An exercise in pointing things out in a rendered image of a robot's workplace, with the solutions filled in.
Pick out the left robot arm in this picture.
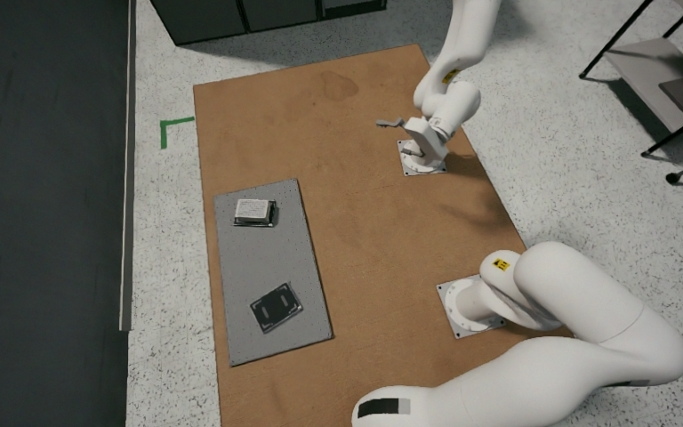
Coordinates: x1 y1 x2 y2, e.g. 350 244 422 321
351 241 683 427

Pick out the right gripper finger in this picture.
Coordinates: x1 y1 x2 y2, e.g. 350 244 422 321
400 148 426 157
375 117 408 128

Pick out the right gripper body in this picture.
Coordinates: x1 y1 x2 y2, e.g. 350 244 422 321
404 117 449 161

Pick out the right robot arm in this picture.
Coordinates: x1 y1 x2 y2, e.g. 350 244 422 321
401 0 502 173

